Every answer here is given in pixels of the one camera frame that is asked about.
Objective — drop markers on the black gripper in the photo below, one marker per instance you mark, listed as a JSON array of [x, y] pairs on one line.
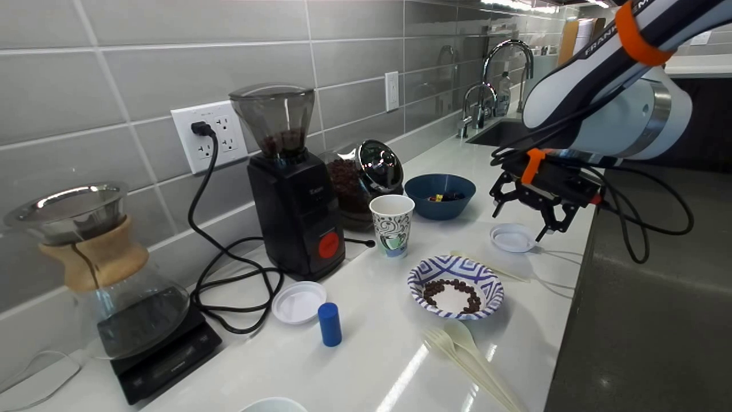
[[557, 184]]

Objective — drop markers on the white coffee lid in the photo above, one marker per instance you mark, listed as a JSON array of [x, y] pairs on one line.
[[512, 238]]

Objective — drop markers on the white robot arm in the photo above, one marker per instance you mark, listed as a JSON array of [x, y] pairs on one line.
[[609, 70]]

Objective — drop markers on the coffee beans pile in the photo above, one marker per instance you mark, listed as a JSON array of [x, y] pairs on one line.
[[449, 289]]

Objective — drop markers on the flat white round lid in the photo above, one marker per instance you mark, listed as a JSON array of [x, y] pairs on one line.
[[299, 302]]

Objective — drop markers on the black coffee scale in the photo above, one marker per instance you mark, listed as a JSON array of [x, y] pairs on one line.
[[169, 366]]

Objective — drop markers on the kitchen sink basin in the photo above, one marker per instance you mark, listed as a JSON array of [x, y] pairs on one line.
[[499, 133]]

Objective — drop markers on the blue bowl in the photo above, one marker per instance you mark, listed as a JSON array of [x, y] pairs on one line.
[[437, 208]]

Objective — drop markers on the blue white patterned paper plate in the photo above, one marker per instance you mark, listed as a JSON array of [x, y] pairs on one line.
[[426, 270]]

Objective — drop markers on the small chrome faucet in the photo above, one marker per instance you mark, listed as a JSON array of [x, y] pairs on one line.
[[477, 95]]

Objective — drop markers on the beige plastic spoon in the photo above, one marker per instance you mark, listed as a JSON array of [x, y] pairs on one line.
[[461, 340]]

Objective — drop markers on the tall chrome faucet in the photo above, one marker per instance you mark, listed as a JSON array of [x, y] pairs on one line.
[[508, 47]]

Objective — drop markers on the small blue cylinder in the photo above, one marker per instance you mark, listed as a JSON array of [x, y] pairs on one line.
[[330, 323]]

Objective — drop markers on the black orange bottle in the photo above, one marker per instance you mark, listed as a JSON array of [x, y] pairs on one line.
[[299, 206]]

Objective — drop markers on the white bowl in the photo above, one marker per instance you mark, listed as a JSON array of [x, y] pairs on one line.
[[274, 405]]

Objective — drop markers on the glass carafe with wooden collar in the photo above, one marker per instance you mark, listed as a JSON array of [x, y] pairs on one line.
[[115, 304]]

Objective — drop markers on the white light switch plate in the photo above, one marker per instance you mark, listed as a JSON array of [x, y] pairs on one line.
[[393, 89]]

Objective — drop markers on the white wall outlet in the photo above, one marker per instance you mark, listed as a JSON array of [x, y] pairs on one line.
[[229, 145]]

